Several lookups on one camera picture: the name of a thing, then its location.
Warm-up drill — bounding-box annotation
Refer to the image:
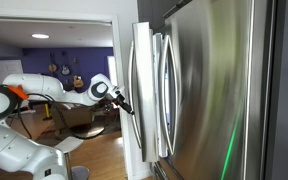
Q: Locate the acoustic guitar on wall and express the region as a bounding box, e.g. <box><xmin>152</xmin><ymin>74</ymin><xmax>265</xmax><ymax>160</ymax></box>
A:
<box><xmin>49</xmin><ymin>52</ymin><xmax>57</xmax><ymax>73</ymax></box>

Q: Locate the ceiling light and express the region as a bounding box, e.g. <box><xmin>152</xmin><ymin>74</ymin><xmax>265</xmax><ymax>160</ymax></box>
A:
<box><xmin>31</xmin><ymin>33</ymin><xmax>50</xmax><ymax>39</ymax></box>

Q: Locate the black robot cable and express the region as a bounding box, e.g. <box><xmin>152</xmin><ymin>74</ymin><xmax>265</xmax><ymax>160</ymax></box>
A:
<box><xmin>17</xmin><ymin>93</ymin><xmax>113</xmax><ymax>140</ymax></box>

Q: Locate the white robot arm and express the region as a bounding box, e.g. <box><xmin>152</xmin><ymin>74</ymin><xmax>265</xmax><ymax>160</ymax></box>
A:
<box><xmin>0</xmin><ymin>74</ymin><xmax>134</xmax><ymax>180</ymax></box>

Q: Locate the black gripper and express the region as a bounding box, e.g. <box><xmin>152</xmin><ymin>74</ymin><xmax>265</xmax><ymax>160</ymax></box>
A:
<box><xmin>113</xmin><ymin>94</ymin><xmax>134</xmax><ymax>115</ymax></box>

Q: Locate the white panel door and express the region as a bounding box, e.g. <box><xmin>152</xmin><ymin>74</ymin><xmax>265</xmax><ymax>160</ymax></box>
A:
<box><xmin>0</xmin><ymin>60</ymin><xmax>23</xmax><ymax>84</ymax></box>

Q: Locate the orange acoustic guitar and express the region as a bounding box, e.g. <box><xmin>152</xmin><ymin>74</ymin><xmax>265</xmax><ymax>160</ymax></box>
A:
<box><xmin>73</xmin><ymin>58</ymin><xmax>84</xmax><ymax>88</ymax></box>

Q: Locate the steel fridge door without dispenser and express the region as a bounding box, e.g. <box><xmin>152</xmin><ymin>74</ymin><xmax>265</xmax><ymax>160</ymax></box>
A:
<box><xmin>128</xmin><ymin>22</ymin><xmax>167</xmax><ymax>163</ymax></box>

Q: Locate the brown sofa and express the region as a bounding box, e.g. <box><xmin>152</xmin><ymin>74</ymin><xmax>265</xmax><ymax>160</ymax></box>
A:
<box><xmin>51</xmin><ymin>103</ymin><xmax>93</xmax><ymax>129</ymax></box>

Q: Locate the steel fridge door with dispenser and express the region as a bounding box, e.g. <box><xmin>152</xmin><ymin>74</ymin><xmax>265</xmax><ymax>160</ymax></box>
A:
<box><xmin>165</xmin><ymin>0</ymin><xmax>270</xmax><ymax>180</ymax></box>

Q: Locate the dark grey tall cabinet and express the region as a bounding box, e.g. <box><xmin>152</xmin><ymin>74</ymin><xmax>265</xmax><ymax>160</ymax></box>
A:
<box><xmin>266</xmin><ymin>0</ymin><xmax>288</xmax><ymax>180</ymax></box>

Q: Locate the blue electric guitar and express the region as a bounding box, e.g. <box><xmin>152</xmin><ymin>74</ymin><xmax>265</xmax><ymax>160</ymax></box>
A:
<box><xmin>61</xmin><ymin>51</ymin><xmax>70</xmax><ymax>76</ymax></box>

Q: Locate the white stool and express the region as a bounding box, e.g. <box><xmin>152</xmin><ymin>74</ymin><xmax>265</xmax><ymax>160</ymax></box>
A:
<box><xmin>55</xmin><ymin>136</ymin><xmax>90</xmax><ymax>180</ymax></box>

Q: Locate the orange cable clip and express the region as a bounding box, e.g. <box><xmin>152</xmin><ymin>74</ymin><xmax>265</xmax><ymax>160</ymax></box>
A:
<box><xmin>7</xmin><ymin>85</ymin><xmax>29</xmax><ymax>100</ymax></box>

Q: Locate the upper steel fridge drawer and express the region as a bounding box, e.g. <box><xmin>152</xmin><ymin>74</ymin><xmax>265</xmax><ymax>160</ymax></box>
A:
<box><xmin>152</xmin><ymin>157</ymin><xmax>184</xmax><ymax>180</ymax></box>

